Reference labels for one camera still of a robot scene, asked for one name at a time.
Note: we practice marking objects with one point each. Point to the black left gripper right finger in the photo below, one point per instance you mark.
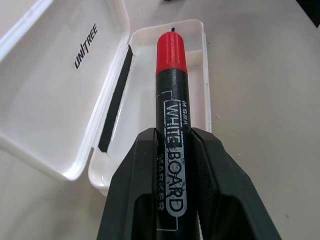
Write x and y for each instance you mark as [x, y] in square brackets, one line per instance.
[225, 190]

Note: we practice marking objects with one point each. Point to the blue marker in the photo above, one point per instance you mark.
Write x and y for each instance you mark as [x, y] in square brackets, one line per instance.
[173, 28]

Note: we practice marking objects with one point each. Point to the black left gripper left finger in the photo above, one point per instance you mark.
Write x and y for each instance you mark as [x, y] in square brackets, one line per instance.
[122, 195]

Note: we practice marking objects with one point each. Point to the red-capped black whiteboard marker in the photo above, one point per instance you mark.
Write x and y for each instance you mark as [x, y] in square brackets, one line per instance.
[172, 105]

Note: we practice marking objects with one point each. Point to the white plastic pencil case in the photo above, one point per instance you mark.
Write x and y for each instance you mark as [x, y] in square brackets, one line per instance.
[62, 95]

